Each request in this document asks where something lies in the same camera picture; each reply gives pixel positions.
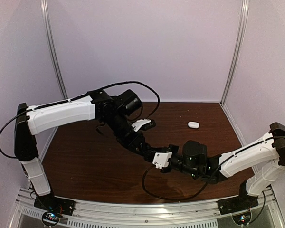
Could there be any right circuit board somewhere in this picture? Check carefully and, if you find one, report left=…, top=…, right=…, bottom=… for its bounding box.
left=232, top=211, right=252, bottom=226

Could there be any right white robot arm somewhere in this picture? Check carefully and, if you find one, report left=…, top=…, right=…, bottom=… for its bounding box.
left=152, top=122, right=285, bottom=210

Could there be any left circuit board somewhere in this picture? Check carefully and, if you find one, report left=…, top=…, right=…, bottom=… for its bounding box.
left=41, top=211, right=62, bottom=227

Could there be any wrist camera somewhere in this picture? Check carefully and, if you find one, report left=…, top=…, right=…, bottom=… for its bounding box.
left=131, top=119, right=156, bottom=132
left=152, top=152, right=173, bottom=169

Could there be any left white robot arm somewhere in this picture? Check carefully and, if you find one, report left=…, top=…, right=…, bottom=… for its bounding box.
left=14, top=89, right=161, bottom=211

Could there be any right black cable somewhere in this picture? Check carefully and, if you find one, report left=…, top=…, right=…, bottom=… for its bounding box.
left=142, top=136, right=274, bottom=201

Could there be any circuit board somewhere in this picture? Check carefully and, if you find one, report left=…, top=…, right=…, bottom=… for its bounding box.
left=41, top=211, right=62, bottom=227
left=232, top=211, right=252, bottom=226

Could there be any white earbud charging case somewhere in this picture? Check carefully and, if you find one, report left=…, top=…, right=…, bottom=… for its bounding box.
left=188, top=121, right=200, bottom=129

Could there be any right aluminium frame post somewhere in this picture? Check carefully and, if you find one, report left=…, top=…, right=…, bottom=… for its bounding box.
left=220, top=0, right=250, bottom=106

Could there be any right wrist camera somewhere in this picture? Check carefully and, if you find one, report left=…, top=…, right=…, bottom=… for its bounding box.
left=152, top=152, right=173, bottom=169

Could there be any left aluminium frame post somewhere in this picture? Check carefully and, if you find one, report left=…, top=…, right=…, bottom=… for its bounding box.
left=40, top=0, right=68, bottom=99

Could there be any black cable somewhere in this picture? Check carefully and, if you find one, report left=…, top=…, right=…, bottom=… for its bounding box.
left=142, top=136, right=274, bottom=201
left=0, top=81, right=161, bottom=159

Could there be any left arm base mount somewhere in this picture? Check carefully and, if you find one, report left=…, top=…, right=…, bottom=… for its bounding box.
left=34, top=190, right=75, bottom=216

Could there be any aluminium front rail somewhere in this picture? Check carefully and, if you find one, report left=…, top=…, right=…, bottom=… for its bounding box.
left=7, top=188, right=285, bottom=228

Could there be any left black cable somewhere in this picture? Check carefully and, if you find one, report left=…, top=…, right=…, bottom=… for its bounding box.
left=0, top=81, right=161, bottom=159

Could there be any black round cap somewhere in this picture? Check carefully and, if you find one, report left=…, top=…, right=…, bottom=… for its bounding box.
left=167, top=144, right=179, bottom=154

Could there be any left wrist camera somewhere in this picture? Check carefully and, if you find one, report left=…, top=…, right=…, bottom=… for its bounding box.
left=131, top=119, right=156, bottom=132

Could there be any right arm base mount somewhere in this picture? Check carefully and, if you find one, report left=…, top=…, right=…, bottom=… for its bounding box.
left=218, top=181, right=258, bottom=215

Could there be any aluminium frame post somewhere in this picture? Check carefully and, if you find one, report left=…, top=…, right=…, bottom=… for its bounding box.
left=40, top=0, right=68, bottom=99
left=220, top=0, right=250, bottom=106

